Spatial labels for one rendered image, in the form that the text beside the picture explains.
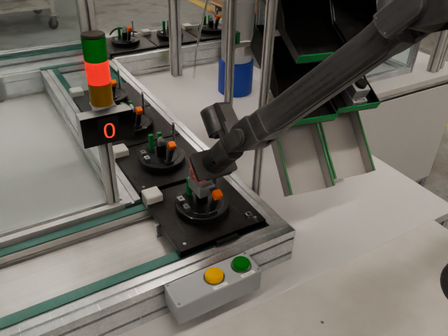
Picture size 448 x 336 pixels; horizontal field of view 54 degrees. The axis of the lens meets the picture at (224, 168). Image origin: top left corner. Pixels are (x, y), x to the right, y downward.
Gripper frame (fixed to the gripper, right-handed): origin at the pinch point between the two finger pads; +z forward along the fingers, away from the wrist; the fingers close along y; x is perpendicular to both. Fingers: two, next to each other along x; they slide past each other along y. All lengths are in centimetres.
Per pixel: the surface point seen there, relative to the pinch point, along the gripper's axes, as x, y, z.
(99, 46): -27.9, 19.1, -17.6
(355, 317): 44.4, -18.4, -10.6
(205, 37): -86, -69, 89
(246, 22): -62, -60, 39
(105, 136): -14.2, 20.2, -2.3
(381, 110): -14, -125, 53
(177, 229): 10.8, 9.1, 4.8
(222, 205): 8.9, -3.9, 3.8
